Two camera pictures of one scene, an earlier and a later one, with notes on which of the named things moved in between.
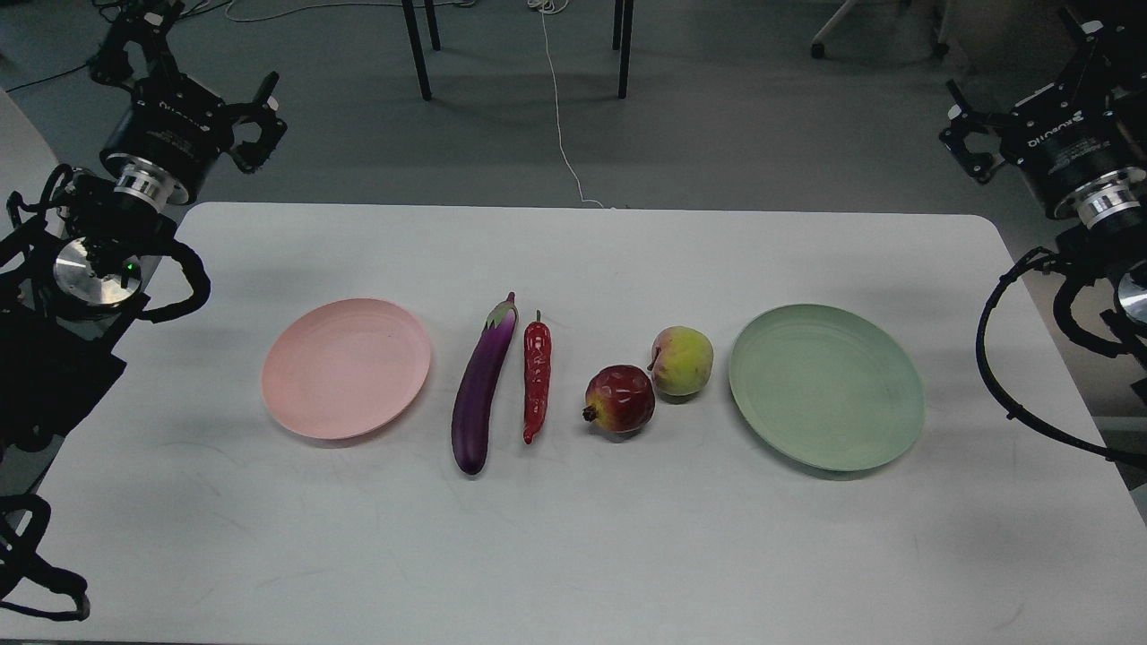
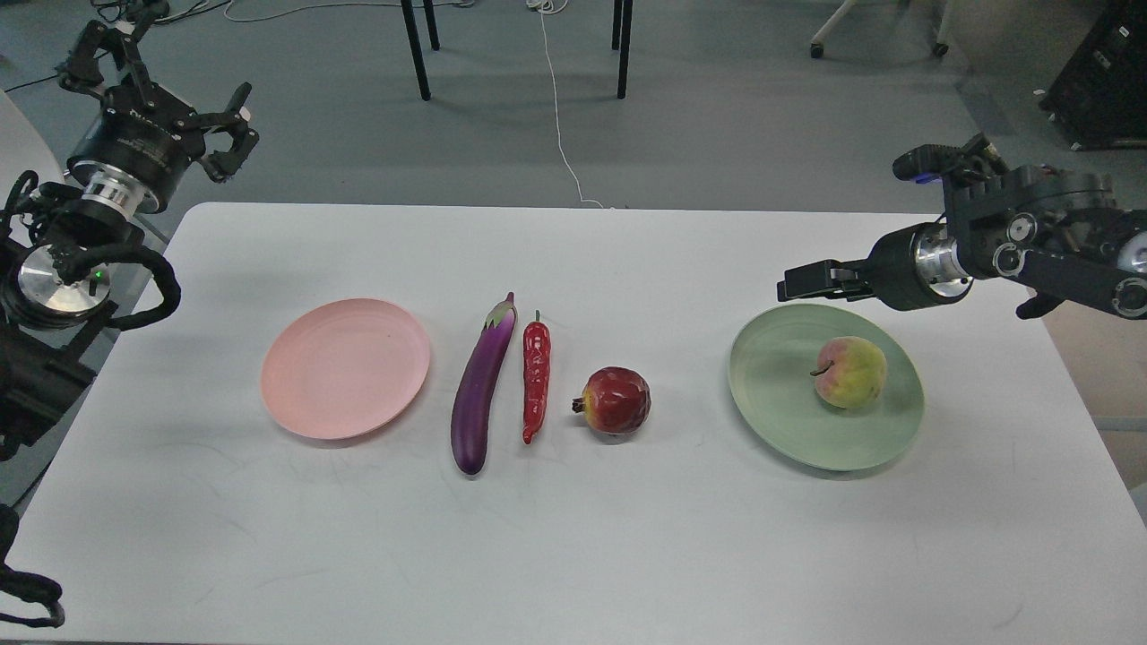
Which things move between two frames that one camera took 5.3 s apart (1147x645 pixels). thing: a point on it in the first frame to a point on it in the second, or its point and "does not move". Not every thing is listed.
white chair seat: (27, 162) does not move
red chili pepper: (538, 358) does not move
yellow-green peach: (682, 360) to (852, 372)
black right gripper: (1073, 140) to (909, 269)
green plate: (828, 387) does not move
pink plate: (344, 368) does not move
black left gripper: (165, 145) to (143, 139)
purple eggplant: (471, 408) does not move
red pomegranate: (619, 399) does not move
